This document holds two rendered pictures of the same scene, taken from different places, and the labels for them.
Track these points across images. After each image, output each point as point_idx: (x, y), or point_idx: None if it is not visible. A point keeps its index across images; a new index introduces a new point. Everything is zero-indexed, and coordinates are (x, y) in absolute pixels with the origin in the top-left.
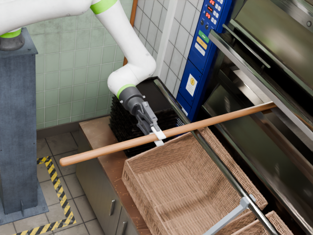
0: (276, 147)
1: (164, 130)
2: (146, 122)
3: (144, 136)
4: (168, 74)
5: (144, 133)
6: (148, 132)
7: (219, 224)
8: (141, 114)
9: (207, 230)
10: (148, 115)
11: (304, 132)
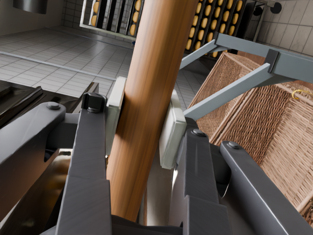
0: None
1: (112, 158)
2: (172, 224)
3: (141, 16)
4: None
5: (253, 171)
6: (186, 135)
7: (198, 104)
8: (67, 185)
9: (220, 93)
10: (18, 123)
11: (9, 214)
